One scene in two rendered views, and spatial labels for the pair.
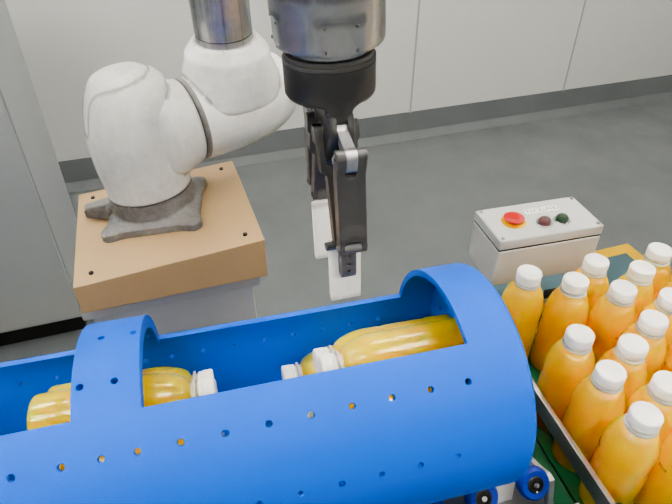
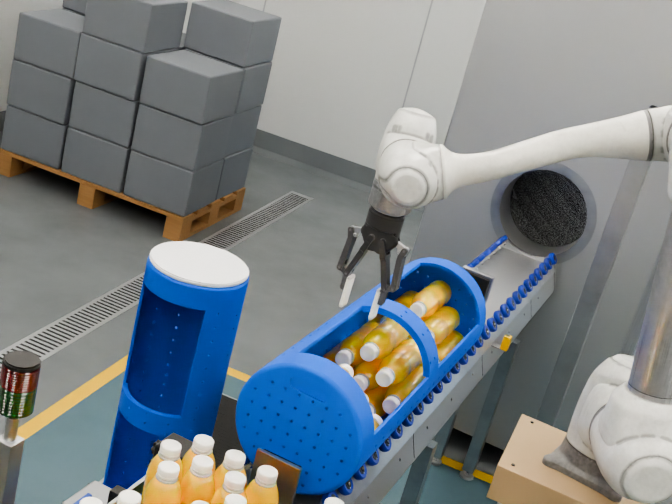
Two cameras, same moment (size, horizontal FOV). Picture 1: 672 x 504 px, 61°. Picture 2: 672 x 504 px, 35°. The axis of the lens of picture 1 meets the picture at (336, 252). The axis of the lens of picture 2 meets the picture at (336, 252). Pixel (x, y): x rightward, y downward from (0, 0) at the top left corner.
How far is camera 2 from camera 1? 2.37 m
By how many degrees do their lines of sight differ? 101
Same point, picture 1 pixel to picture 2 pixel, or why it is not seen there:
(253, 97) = (603, 425)
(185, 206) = (566, 457)
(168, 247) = (531, 446)
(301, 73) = not seen: hidden behind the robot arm
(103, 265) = (536, 428)
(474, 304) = (312, 359)
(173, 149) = (583, 410)
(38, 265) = not seen: outside the picture
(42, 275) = not seen: outside the picture
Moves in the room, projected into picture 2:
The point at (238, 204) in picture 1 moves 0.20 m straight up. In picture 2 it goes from (560, 488) to (591, 406)
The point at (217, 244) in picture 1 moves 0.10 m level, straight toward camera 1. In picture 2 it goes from (513, 454) to (470, 435)
